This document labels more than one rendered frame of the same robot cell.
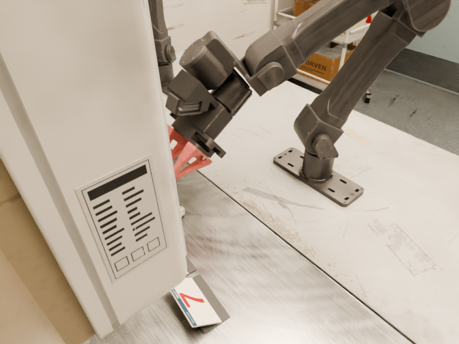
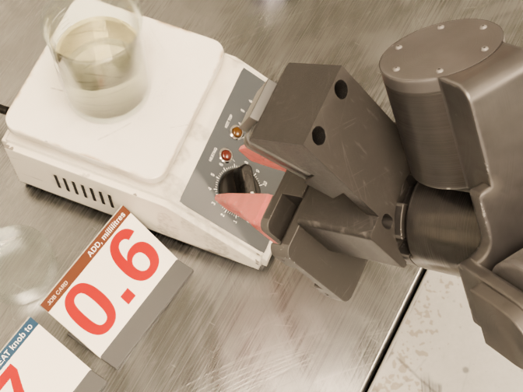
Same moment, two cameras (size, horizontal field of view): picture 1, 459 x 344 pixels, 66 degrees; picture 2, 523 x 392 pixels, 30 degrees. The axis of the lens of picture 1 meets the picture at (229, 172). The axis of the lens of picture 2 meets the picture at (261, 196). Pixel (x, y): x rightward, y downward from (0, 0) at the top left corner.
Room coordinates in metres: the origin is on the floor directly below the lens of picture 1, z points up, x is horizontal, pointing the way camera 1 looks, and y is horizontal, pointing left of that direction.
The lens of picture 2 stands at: (0.37, -0.15, 1.56)
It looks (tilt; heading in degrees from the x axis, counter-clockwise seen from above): 64 degrees down; 66
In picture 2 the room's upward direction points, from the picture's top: 2 degrees clockwise
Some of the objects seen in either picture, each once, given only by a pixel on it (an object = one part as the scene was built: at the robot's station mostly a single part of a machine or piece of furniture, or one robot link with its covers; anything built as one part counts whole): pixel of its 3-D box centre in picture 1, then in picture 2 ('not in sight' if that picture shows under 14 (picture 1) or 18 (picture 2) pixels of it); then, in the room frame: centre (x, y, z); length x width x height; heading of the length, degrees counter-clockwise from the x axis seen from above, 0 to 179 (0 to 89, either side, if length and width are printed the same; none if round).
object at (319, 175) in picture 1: (317, 162); not in sight; (0.58, -0.19, 0.94); 0.20 x 0.07 x 0.08; 40
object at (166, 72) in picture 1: (163, 72); not in sight; (1.05, 0.20, 0.94); 0.20 x 0.07 x 0.08; 40
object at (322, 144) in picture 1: (319, 138); not in sight; (0.58, -0.18, 1.00); 0.09 x 0.06 x 0.06; 10
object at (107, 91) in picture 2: not in sight; (102, 53); (0.41, 0.23, 1.03); 0.07 x 0.06 x 0.08; 45
